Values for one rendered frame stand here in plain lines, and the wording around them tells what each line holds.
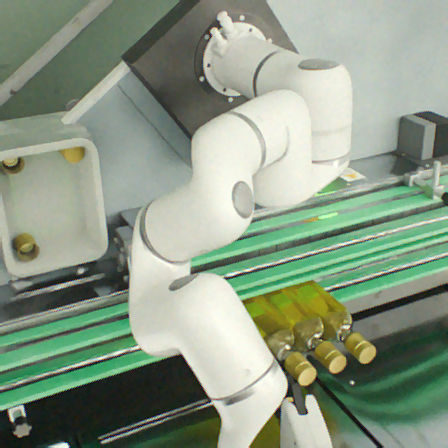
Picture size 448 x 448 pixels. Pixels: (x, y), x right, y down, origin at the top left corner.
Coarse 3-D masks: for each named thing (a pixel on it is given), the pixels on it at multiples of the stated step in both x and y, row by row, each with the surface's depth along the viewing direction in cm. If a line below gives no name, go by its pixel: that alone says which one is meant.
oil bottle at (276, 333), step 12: (252, 300) 123; (252, 312) 120; (264, 312) 120; (264, 324) 117; (276, 324) 117; (264, 336) 114; (276, 336) 114; (288, 336) 114; (276, 348) 113; (276, 360) 114
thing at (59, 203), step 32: (0, 160) 106; (32, 160) 115; (64, 160) 118; (96, 160) 112; (0, 192) 115; (32, 192) 117; (64, 192) 120; (96, 192) 115; (0, 224) 110; (32, 224) 120; (64, 224) 122; (96, 224) 119; (64, 256) 119; (96, 256) 120
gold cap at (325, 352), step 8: (320, 344) 113; (328, 344) 113; (320, 352) 112; (328, 352) 111; (336, 352) 111; (320, 360) 112; (328, 360) 110; (336, 360) 110; (344, 360) 111; (328, 368) 110; (336, 368) 111
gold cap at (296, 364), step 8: (296, 352) 111; (288, 360) 110; (296, 360) 110; (304, 360) 110; (288, 368) 110; (296, 368) 109; (304, 368) 108; (312, 368) 108; (296, 376) 108; (304, 376) 108; (312, 376) 109; (304, 384) 109
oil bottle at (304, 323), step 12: (288, 288) 126; (264, 300) 124; (276, 300) 123; (288, 300) 122; (300, 300) 122; (276, 312) 121; (288, 312) 119; (300, 312) 119; (312, 312) 119; (288, 324) 118; (300, 324) 116; (312, 324) 116; (300, 336) 115; (312, 336) 115; (300, 348) 116
